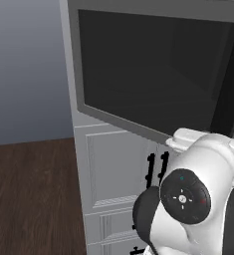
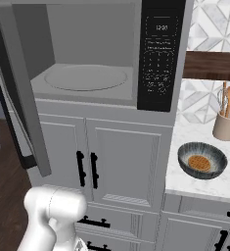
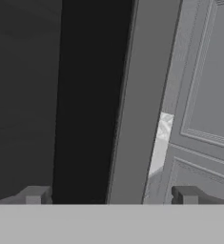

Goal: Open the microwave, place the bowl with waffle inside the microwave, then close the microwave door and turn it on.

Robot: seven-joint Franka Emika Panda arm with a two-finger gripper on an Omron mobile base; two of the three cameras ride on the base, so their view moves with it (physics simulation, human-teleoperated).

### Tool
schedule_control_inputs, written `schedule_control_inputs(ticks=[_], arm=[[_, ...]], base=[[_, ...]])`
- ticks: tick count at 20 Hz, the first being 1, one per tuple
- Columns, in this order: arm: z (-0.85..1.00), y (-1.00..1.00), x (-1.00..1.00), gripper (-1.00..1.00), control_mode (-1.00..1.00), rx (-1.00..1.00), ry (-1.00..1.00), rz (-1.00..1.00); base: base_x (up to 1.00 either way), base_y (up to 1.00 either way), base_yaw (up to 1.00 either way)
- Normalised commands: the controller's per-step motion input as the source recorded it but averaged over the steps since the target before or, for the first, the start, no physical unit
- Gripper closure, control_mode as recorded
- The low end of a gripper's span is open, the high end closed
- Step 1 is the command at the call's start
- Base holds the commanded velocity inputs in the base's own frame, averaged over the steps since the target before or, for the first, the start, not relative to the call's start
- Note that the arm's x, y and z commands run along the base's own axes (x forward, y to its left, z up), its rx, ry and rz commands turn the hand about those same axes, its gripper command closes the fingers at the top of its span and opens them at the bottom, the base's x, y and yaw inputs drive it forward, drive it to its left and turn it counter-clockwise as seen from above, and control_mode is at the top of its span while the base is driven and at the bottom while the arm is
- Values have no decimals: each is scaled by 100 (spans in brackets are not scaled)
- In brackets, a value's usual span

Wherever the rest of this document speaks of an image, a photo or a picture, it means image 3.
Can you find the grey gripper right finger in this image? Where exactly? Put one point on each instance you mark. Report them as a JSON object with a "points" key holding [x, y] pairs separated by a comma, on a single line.
{"points": [[188, 194]]}

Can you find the black tall panel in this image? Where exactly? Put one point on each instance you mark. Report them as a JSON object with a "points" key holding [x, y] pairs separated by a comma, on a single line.
{"points": [[88, 95]]}

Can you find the grey panelled drawer front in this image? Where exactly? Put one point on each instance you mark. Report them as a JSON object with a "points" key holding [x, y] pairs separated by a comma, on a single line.
{"points": [[199, 171]]}

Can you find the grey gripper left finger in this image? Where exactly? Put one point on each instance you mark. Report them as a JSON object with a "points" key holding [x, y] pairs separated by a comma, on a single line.
{"points": [[37, 195]]}

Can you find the grey panelled cupboard door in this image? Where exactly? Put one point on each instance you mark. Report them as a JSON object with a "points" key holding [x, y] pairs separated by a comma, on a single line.
{"points": [[205, 70]]}

